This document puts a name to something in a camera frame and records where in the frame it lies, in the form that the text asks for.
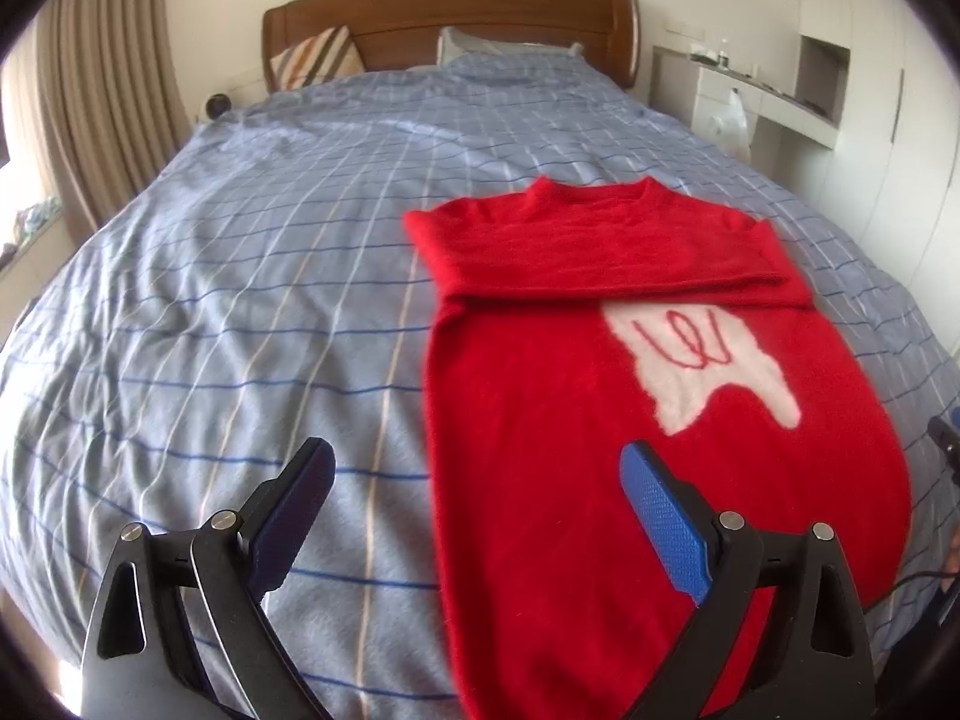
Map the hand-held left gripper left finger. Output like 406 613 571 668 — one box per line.
79 436 336 720

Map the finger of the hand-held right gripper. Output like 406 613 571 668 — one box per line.
928 405 960 482

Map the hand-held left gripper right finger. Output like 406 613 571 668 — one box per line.
619 441 878 720

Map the red sweater with white print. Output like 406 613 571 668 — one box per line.
403 176 914 720

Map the bed with blue checked cover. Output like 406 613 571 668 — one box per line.
0 52 960 720

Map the white wardrobe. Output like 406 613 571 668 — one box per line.
795 0 960 361

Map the white desk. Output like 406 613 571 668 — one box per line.
649 43 840 160

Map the clear plastic bag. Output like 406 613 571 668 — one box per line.
705 88 752 159

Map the clutter on window sill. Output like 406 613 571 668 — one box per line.
0 195 63 272

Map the striped cushion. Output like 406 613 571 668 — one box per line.
270 25 364 94

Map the beige curtain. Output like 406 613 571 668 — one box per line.
0 0 193 242

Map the grey blue pillow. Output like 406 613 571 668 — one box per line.
437 26 587 68

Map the wooden headboard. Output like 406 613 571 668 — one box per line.
262 0 641 103

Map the black cable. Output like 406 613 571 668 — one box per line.
889 568 960 599

